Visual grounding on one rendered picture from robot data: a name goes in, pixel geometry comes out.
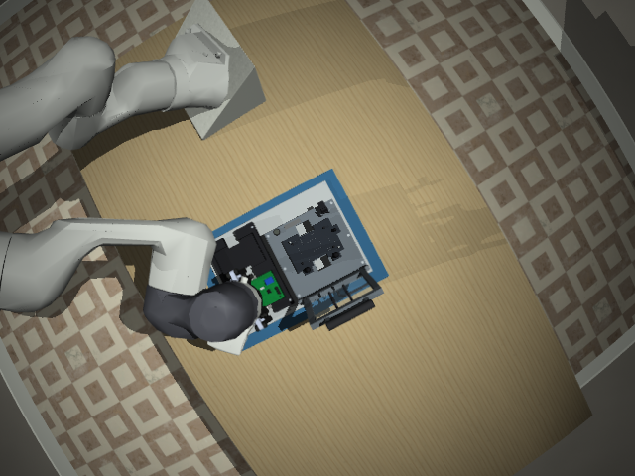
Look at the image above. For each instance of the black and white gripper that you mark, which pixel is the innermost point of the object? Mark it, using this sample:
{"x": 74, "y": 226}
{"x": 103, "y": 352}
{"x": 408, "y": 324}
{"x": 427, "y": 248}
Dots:
{"x": 260, "y": 324}

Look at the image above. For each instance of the green circuit board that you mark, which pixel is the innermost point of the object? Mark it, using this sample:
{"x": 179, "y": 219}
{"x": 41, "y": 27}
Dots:
{"x": 269, "y": 288}

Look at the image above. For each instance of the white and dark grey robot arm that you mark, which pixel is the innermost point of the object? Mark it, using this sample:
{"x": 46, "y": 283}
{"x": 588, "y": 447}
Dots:
{"x": 75, "y": 83}

